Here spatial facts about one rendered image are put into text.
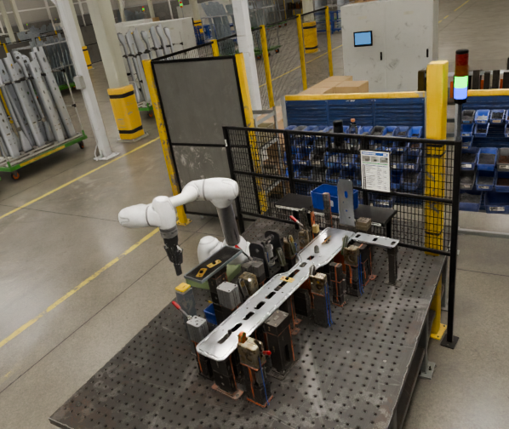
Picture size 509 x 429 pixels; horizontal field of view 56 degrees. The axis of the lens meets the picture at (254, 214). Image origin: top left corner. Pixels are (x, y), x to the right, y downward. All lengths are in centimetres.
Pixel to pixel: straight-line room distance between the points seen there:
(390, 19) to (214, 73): 484
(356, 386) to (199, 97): 357
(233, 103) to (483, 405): 343
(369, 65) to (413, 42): 86
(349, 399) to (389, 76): 755
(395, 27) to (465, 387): 687
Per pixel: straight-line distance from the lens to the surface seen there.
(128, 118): 1035
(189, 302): 266
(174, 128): 560
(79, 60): 936
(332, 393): 255
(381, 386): 259
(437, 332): 399
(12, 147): 1008
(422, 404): 348
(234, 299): 265
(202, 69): 515
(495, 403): 357
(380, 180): 342
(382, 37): 934
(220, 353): 240
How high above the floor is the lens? 256
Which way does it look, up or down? 25 degrees down
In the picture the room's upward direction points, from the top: 9 degrees counter-clockwise
